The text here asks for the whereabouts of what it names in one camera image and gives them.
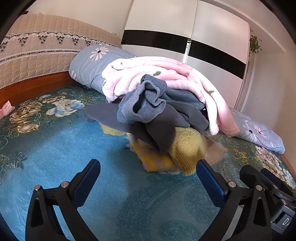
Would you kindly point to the blue knit sweater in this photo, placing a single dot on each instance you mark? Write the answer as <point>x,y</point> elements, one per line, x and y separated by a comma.
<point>138,104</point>

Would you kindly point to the beige garment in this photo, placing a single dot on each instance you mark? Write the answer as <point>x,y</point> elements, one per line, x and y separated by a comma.
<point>215,150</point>

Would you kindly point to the yellow white fuzzy garment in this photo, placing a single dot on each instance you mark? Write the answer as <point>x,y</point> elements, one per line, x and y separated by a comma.
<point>152,162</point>

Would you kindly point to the green wall plant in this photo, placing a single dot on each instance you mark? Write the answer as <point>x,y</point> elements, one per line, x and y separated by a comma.
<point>255,44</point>

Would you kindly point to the white wardrobe with black stripe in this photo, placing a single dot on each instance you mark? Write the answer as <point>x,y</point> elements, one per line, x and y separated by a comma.
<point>219,30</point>

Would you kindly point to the small pink cloth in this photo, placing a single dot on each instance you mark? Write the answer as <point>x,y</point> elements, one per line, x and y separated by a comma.
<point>7,109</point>

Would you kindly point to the beige quilted headboard cover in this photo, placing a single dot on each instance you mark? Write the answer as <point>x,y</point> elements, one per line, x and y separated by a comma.
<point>46,53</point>

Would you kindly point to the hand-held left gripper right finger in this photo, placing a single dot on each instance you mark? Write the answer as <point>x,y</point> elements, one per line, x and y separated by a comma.
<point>209,183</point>

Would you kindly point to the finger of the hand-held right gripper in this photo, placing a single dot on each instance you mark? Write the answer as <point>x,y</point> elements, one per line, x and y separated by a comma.
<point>248,176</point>
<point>272,177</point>

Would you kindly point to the yellow knit sweater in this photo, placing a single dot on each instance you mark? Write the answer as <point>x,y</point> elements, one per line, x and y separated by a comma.
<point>187,148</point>

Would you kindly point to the pink fleece garment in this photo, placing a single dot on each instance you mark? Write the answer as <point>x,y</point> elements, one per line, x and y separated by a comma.
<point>143,71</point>

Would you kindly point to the blue daisy print pillow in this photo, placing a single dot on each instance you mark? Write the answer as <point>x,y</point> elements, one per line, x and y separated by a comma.
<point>261,136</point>
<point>87,67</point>

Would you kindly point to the dark grey garment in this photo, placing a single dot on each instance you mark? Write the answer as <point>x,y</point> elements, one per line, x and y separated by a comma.
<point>161,129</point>

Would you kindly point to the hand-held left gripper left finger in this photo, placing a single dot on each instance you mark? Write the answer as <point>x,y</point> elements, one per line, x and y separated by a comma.
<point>89,180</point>

